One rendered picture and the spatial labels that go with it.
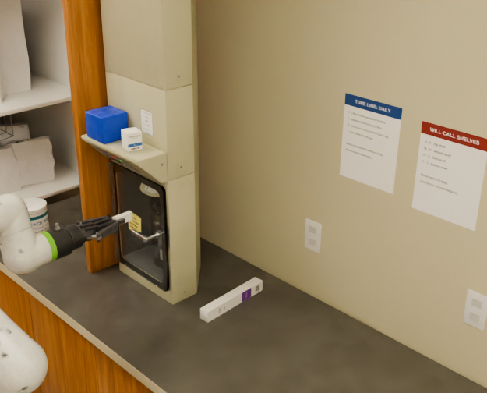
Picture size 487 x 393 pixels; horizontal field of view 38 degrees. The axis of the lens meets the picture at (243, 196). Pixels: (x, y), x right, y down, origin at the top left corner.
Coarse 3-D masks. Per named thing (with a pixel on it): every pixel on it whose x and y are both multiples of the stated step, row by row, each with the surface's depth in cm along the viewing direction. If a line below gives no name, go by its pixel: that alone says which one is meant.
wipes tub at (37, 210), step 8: (24, 200) 288; (32, 200) 288; (40, 200) 289; (32, 208) 282; (40, 208) 282; (32, 216) 281; (40, 216) 283; (32, 224) 282; (40, 224) 284; (48, 224) 290
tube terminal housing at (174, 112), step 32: (128, 96) 230; (160, 96) 218; (192, 96) 224; (160, 128) 223; (192, 128) 228; (192, 160) 232; (192, 192) 237; (192, 224) 242; (192, 256) 247; (192, 288) 252
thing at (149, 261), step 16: (128, 176) 242; (128, 192) 245; (144, 192) 237; (160, 192) 230; (128, 208) 248; (144, 208) 240; (160, 208) 233; (128, 224) 251; (144, 224) 243; (160, 224) 236; (128, 240) 255; (160, 240) 239; (128, 256) 258; (144, 256) 249; (160, 256) 241; (144, 272) 252; (160, 272) 244; (160, 288) 247
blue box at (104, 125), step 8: (88, 112) 231; (96, 112) 230; (104, 112) 231; (112, 112) 231; (120, 112) 231; (88, 120) 232; (96, 120) 228; (104, 120) 226; (112, 120) 229; (120, 120) 231; (88, 128) 233; (96, 128) 230; (104, 128) 227; (112, 128) 230; (120, 128) 232; (88, 136) 235; (96, 136) 231; (104, 136) 228; (112, 136) 231; (120, 136) 233
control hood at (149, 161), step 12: (96, 144) 231; (108, 144) 229; (120, 144) 230; (144, 144) 230; (120, 156) 223; (132, 156) 220; (144, 156) 220; (156, 156) 221; (144, 168) 219; (156, 168) 222; (156, 180) 227
